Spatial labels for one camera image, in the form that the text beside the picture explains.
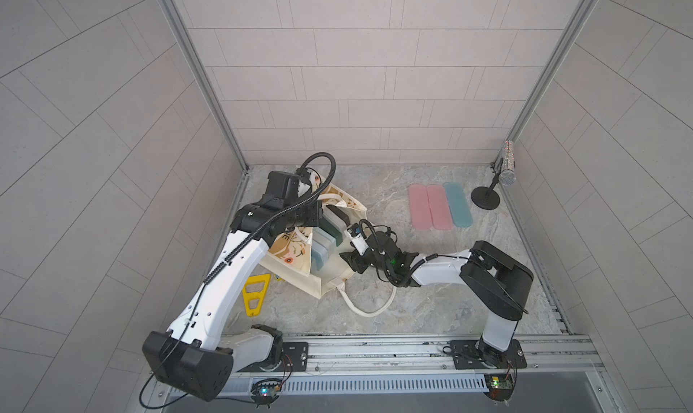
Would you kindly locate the teal translucent pencil case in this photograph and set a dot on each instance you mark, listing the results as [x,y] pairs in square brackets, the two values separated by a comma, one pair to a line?
[458,206]

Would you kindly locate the aluminium mounting rail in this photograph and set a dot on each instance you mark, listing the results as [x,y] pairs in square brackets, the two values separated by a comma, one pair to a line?
[326,355]

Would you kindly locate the circuit board with wires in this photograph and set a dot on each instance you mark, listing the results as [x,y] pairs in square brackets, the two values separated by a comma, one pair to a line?
[500,387]
[266,392]

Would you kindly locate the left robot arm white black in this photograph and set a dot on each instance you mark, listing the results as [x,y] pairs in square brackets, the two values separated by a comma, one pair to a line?
[216,304]

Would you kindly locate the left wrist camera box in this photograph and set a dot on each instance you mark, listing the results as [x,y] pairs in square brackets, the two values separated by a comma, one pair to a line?
[285,188]

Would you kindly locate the left circuit board with wires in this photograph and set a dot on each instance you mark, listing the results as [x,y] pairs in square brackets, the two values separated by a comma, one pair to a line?
[266,392]

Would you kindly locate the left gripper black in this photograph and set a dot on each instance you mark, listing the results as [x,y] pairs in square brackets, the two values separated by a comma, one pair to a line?
[314,213]

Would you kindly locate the right circuit board with wires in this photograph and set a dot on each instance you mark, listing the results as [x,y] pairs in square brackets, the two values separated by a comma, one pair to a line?
[500,387]

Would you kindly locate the yellow triangular plastic tool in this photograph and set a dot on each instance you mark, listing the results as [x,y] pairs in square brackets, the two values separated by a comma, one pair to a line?
[254,292]

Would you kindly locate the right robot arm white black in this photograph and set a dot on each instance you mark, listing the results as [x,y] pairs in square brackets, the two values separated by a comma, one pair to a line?
[498,280]

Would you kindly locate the glitter microphone on stand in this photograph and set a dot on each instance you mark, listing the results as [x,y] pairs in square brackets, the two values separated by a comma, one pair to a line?
[487,198]

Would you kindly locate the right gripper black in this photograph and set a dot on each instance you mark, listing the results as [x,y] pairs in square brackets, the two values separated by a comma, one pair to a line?
[354,259]

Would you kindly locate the pale mint pencil case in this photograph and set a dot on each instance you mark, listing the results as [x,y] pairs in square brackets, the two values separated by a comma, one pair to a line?
[325,240]

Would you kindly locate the dark green pencil case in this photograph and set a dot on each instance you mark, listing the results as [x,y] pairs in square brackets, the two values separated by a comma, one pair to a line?
[333,226]

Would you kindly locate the grey teal pencil case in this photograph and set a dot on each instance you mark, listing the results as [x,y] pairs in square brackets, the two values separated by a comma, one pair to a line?
[319,257]

